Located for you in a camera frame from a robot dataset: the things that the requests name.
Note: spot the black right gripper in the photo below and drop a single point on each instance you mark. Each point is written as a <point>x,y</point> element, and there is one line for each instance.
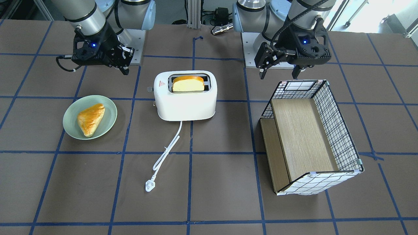
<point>108,41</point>

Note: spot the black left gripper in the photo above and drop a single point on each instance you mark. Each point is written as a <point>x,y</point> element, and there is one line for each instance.
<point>283,46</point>

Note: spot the white two-slot toaster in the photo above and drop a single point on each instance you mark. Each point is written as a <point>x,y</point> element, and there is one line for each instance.
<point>184,106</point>

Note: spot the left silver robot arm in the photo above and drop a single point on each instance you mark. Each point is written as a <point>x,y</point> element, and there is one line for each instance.
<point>268,18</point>

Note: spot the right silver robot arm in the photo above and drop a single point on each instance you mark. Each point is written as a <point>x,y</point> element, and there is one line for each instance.
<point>99,26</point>

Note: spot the toast slice in toaster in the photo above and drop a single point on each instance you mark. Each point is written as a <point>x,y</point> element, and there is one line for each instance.
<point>188,84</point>

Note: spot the light green plate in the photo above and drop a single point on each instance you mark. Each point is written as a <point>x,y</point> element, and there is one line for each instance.
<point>70,116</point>

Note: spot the golden triangular bread pastry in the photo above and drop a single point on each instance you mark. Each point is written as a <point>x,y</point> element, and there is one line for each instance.
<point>89,119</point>

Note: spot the wire basket with wooden shelves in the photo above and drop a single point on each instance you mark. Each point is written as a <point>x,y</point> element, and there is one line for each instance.
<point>308,144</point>

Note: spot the aluminium frame post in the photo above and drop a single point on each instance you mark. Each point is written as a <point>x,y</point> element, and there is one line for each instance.
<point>194,9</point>

